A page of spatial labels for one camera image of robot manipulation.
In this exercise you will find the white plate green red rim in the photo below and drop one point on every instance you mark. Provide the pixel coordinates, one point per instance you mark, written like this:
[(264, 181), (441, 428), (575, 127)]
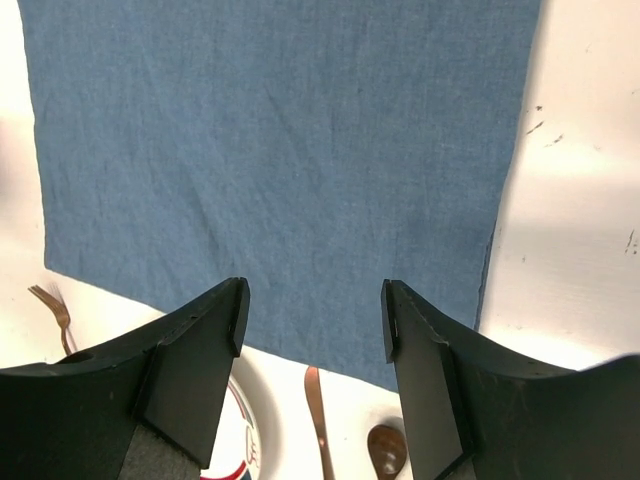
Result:
[(250, 437)]

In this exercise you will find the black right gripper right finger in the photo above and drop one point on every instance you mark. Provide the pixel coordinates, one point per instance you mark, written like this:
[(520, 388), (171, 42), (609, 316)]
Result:
[(474, 409)]

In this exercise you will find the dark wooden spoon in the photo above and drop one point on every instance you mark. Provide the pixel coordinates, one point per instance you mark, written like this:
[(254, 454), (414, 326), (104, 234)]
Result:
[(387, 450)]

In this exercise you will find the copper table knife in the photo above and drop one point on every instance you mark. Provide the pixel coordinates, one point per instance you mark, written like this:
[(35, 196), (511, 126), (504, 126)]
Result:
[(314, 399)]

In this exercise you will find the blue cloth placemat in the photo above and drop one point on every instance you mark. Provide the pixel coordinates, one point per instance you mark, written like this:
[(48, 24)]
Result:
[(316, 148)]

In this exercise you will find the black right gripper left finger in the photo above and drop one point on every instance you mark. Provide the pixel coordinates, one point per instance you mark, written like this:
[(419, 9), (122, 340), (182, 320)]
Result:
[(144, 405)]

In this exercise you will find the copper fork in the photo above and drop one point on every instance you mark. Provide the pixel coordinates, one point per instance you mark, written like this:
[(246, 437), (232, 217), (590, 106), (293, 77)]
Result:
[(52, 298)]

